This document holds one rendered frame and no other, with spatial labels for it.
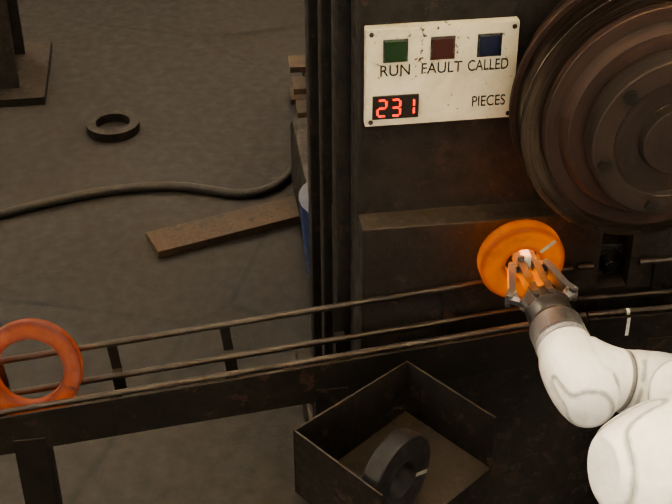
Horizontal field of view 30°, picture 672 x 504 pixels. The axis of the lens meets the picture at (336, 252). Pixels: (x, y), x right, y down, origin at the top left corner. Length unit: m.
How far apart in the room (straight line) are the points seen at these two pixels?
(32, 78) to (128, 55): 0.42
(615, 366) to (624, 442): 0.61
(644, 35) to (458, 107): 0.35
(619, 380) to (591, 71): 0.49
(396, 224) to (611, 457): 0.97
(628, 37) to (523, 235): 0.40
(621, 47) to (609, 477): 0.85
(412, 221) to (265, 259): 1.50
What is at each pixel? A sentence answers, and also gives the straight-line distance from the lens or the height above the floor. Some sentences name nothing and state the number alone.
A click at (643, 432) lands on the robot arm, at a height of 1.18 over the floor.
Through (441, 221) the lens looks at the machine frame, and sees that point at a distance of 2.27.
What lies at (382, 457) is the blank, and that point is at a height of 0.74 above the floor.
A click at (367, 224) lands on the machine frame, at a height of 0.87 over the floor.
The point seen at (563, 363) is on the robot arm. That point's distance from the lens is 1.96.
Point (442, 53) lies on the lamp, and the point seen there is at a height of 1.19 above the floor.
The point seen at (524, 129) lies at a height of 1.11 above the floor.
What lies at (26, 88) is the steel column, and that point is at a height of 0.03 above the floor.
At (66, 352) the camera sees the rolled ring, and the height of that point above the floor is 0.69.
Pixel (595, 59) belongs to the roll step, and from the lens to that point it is 2.04.
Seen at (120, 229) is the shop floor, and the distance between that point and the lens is 3.92.
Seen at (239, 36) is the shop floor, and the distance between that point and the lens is 5.15.
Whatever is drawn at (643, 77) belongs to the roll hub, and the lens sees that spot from 2.01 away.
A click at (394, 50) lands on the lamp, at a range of 2.11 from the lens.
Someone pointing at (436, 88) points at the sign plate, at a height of 1.12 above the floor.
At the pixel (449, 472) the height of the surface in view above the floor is 0.60.
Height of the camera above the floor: 2.08
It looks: 34 degrees down
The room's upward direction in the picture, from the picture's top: straight up
